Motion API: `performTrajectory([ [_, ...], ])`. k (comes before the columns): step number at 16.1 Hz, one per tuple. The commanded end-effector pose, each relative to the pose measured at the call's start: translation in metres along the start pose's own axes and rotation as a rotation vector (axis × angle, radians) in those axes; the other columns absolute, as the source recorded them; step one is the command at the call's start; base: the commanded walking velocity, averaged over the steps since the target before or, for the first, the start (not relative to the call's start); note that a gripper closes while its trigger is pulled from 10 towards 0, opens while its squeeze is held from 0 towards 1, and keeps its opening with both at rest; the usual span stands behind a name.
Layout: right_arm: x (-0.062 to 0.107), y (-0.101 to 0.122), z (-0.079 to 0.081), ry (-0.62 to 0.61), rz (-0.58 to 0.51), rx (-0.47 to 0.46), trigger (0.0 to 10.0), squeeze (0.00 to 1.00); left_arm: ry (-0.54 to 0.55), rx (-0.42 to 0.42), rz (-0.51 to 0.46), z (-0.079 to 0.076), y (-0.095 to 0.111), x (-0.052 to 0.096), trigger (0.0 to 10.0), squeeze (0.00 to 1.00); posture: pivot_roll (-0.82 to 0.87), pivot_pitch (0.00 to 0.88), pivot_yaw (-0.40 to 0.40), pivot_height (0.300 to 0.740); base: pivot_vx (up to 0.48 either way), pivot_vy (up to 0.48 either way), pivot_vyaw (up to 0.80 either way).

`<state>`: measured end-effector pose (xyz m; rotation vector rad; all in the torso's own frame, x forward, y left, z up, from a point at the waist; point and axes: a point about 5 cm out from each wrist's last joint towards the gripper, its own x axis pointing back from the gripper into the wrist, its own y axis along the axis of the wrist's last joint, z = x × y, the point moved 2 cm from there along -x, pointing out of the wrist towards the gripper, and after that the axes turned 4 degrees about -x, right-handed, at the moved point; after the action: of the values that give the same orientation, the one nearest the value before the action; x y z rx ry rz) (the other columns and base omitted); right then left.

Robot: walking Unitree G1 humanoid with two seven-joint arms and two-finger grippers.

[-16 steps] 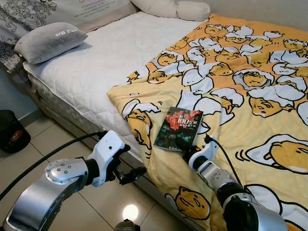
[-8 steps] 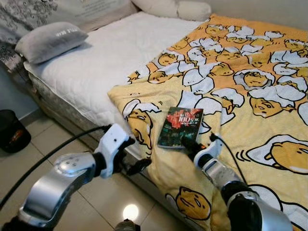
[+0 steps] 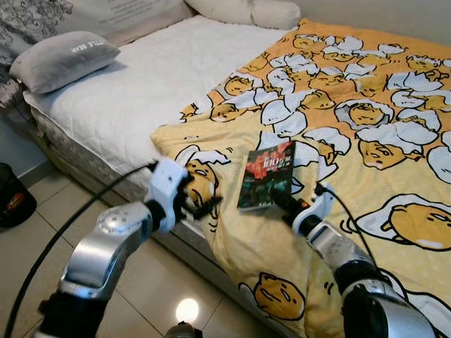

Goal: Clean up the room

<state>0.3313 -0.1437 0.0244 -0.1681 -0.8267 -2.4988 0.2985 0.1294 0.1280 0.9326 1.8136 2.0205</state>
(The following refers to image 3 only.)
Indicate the white black floral print cloth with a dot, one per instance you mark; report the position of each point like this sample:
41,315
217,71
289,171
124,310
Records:
42,14

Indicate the white quilted mattress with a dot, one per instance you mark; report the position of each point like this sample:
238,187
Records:
162,77

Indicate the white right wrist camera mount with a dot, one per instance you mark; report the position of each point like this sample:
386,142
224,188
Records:
310,218

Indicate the beige headboard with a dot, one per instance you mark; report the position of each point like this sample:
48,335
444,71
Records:
158,27

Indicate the yellow egg print blanket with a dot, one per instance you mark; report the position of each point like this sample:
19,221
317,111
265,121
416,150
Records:
366,105

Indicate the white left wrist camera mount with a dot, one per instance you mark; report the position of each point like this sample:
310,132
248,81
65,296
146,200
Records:
165,186

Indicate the grey lettered pillow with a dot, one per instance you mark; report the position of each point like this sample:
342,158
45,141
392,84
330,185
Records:
60,63

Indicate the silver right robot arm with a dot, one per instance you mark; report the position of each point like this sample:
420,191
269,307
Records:
380,310

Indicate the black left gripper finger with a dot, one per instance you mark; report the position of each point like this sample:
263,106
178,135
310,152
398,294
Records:
210,208

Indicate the dark book with red cover print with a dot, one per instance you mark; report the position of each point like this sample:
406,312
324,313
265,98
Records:
264,176

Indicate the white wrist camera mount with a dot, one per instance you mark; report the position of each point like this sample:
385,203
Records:
165,186
310,218

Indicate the black mesh trash bin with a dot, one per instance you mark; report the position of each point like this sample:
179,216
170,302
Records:
14,197

